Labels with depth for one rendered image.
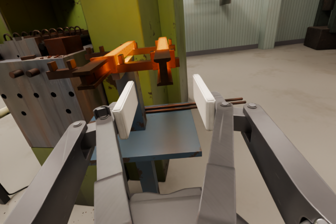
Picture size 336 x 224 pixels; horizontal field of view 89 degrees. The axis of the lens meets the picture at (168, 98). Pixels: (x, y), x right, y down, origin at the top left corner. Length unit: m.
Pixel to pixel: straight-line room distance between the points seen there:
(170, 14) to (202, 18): 3.57
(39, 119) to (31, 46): 0.33
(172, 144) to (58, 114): 0.57
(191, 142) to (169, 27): 0.88
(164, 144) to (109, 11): 0.61
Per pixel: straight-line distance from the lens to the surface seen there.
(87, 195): 1.27
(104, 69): 0.36
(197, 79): 0.18
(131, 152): 0.52
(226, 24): 4.98
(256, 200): 1.27
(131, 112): 0.18
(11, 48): 1.00
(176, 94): 1.35
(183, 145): 0.51
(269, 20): 5.20
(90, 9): 0.90
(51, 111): 0.93
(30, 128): 1.08
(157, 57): 0.28
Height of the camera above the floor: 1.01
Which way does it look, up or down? 25 degrees down
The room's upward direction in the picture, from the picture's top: 6 degrees counter-clockwise
